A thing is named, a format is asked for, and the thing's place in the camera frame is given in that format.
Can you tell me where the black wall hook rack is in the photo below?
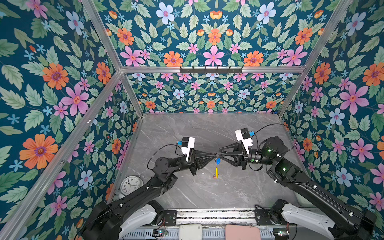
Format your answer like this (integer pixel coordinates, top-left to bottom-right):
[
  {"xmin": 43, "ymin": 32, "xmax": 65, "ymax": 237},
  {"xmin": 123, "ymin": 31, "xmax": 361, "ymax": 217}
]
[{"xmin": 179, "ymin": 66, "xmax": 243, "ymax": 75}]

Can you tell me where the right small circuit board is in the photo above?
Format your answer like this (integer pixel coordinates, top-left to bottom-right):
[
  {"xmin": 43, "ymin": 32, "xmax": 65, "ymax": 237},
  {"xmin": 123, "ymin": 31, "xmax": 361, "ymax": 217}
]
[{"xmin": 273, "ymin": 229, "xmax": 290, "ymax": 240}]

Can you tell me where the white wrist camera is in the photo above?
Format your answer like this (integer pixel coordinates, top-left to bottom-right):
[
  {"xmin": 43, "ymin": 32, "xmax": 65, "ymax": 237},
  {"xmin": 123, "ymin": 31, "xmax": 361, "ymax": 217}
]
[
  {"xmin": 177, "ymin": 137, "xmax": 195, "ymax": 162},
  {"xmin": 235, "ymin": 128, "xmax": 255, "ymax": 154}
]

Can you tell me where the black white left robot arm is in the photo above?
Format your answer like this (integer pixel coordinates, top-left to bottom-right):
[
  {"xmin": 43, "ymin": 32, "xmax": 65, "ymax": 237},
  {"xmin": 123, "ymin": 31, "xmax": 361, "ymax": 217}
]
[{"xmin": 79, "ymin": 149, "xmax": 219, "ymax": 240}]

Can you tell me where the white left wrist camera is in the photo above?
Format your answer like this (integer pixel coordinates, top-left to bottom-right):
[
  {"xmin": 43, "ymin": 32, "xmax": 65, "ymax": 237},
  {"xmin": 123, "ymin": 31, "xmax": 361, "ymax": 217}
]
[{"xmin": 177, "ymin": 137, "xmax": 195, "ymax": 162}]

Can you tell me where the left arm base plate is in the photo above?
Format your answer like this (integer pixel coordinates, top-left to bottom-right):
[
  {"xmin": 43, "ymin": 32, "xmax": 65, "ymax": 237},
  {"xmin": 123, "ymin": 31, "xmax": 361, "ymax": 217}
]
[{"xmin": 151, "ymin": 210, "xmax": 178, "ymax": 227}]

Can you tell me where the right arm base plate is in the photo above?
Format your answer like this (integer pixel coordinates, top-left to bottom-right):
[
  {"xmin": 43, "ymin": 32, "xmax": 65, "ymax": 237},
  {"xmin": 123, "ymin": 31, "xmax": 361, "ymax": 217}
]
[{"xmin": 254, "ymin": 209, "xmax": 281, "ymax": 226}]

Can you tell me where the right camera black cable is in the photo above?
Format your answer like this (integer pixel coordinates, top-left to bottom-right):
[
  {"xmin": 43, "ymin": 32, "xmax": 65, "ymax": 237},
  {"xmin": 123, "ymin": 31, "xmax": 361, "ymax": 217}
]
[{"xmin": 251, "ymin": 123, "xmax": 298, "ymax": 148}]

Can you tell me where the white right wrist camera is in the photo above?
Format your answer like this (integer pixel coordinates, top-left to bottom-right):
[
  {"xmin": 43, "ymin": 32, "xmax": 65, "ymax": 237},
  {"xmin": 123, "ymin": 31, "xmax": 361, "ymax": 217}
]
[{"xmin": 235, "ymin": 128, "xmax": 255, "ymax": 154}]

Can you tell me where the white plastic box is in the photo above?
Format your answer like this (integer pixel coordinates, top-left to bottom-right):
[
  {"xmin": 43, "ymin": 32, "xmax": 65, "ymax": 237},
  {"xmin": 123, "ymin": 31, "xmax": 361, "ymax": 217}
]
[{"xmin": 179, "ymin": 224, "xmax": 203, "ymax": 240}]

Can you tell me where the small green circuit board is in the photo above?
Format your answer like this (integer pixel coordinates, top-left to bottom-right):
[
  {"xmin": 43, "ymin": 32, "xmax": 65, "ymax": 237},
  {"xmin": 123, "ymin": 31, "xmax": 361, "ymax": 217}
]
[{"xmin": 152, "ymin": 230, "xmax": 168, "ymax": 238}]

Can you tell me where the camera black cable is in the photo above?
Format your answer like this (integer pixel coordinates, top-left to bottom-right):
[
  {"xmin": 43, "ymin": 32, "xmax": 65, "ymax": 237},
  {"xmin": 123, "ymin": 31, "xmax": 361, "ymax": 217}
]
[
  {"xmin": 146, "ymin": 143, "xmax": 184, "ymax": 170},
  {"xmin": 251, "ymin": 123, "xmax": 298, "ymax": 148}
]

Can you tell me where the left camera black cable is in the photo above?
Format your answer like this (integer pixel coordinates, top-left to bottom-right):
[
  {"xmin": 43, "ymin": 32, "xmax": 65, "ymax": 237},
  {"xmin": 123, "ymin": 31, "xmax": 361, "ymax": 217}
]
[{"xmin": 146, "ymin": 143, "xmax": 184, "ymax": 170}]

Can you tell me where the pink plastic box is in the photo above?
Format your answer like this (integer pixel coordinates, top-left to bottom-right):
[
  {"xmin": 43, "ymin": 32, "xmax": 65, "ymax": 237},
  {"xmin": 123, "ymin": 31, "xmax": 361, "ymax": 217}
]
[{"xmin": 225, "ymin": 225, "xmax": 262, "ymax": 240}]

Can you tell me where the white alarm clock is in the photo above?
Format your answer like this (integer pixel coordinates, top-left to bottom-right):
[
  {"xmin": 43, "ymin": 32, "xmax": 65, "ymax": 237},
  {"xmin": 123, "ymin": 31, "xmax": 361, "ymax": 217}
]
[{"xmin": 120, "ymin": 176, "xmax": 144, "ymax": 196}]

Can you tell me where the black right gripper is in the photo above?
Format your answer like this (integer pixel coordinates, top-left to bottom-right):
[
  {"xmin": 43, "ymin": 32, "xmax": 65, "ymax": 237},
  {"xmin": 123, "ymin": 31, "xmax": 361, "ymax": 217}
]
[{"xmin": 220, "ymin": 143, "xmax": 275, "ymax": 173}]

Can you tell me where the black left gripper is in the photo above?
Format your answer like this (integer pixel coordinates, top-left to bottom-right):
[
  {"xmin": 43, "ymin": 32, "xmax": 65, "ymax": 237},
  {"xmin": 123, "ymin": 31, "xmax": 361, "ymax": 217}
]
[{"xmin": 171, "ymin": 147, "xmax": 215, "ymax": 178}]

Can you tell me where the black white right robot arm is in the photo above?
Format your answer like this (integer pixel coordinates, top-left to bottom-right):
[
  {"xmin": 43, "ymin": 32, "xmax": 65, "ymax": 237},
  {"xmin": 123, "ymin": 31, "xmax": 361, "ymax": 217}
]
[{"xmin": 220, "ymin": 137, "xmax": 377, "ymax": 240}]

